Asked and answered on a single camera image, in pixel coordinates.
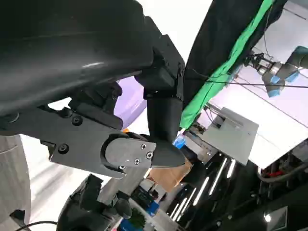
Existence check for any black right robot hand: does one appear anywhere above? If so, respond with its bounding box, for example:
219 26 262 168
57 173 133 231

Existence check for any small blue box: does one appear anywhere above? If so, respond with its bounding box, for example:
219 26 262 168
172 134 186 149

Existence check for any lilac plate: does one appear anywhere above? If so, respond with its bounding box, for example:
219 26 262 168
113 78 148 132

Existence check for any thin black cable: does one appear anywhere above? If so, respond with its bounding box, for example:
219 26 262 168
185 68 308 89

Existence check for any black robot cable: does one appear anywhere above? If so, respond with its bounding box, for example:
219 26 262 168
21 220 58 231

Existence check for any black cloth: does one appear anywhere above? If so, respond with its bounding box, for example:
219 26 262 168
182 0 289 111

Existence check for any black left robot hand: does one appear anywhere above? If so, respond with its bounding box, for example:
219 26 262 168
0 0 186 180

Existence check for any small green potted plant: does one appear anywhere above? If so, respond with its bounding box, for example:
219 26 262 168
127 208 146 227

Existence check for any green cloth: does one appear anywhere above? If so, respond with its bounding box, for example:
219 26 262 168
179 0 276 132

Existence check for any grey metal machine box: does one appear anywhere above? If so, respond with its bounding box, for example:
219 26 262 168
204 107 259 167

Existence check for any brown cardboard box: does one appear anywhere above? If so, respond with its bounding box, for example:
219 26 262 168
146 157 193 193

